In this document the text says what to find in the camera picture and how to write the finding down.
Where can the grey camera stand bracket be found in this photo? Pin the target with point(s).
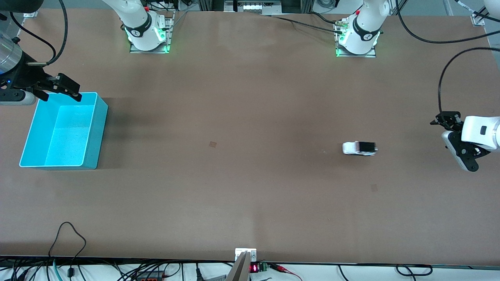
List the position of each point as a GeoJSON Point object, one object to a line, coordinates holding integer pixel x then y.
{"type": "Point", "coordinates": [242, 267]}

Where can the red digit display module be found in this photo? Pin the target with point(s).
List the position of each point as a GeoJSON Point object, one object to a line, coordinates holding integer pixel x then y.
{"type": "Point", "coordinates": [254, 268]}

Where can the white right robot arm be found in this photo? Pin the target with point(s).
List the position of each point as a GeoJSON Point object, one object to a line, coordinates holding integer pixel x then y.
{"type": "Point", "coordinates": [138, 23]}

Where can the cyan plastic storage bin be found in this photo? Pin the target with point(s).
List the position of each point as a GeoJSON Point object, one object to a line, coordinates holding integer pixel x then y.
{"type": "Point", "coordinates": [68, 132]}

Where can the white jeep toy black roof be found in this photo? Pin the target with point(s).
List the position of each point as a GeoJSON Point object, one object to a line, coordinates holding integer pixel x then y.
{"type": "Point", "coordinates": [351, 148]}

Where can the aluminium frame with white device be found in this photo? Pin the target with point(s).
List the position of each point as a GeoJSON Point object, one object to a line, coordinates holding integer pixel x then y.
{"type": "Point", "coordinates": [254, 6]}

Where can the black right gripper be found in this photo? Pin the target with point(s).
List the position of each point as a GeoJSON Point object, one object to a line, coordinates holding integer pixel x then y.
{"type": "Point", "coordinates": [28, 77]}

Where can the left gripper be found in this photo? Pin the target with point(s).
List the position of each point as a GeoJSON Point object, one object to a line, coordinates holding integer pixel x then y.
{"type": "Point", "coordinates": [453, 120]}

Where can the black power strip red switches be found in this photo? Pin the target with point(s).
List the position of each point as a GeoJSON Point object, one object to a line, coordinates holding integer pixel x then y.
{"type": "Point", "coordinates": [150, 277]}

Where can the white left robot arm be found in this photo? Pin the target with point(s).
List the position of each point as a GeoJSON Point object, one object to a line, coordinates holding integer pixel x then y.
{"type": "Point", "coordinates": [365, 27]}

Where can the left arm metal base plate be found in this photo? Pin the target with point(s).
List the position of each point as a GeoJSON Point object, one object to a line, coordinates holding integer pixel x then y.
{"type": "Point", "coordinates": [357, 56]}

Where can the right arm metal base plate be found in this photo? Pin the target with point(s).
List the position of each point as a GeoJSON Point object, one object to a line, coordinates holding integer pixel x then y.
{"type": "Point", "coordinates": [170, 31]}

